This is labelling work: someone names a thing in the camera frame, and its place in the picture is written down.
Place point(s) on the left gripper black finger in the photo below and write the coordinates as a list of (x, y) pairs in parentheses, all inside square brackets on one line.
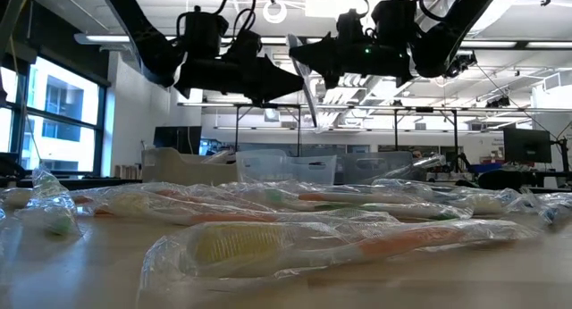
[(272, 94), (277, 74)]

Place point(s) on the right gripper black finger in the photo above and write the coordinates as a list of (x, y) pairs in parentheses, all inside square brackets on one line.
[(324, 63), (319, 45)]

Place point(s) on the blue toothbrush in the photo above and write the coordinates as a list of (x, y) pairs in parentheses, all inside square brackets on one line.
[(308, 94), (447, 190), (6, 255), (545, 206)]

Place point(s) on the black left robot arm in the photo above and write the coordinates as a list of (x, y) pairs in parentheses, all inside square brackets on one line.
[(143, 36)]

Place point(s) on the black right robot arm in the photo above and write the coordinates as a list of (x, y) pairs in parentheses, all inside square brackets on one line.
[(447, 36)]

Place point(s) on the clear plastic bin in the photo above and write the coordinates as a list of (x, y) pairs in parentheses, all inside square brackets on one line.
[(268, 166)]

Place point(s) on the black monitor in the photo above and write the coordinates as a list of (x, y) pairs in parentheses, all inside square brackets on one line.
[(176, 139), (527, 144)]

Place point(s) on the beige plastic bin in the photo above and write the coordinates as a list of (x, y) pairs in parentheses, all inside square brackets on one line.
[(179, 168)]

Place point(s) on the ceiling light strip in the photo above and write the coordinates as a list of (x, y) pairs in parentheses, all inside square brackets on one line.
[(489, 44), (549, 44), (107, 38)]

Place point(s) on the grey plastic bin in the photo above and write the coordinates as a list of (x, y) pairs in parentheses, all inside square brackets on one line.
[(375, 166)]

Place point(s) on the black chair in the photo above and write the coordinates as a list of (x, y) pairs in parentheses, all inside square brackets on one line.
[(505, 180)]

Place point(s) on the black gantry frame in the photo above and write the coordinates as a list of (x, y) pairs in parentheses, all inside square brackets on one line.
[(395, 130)]

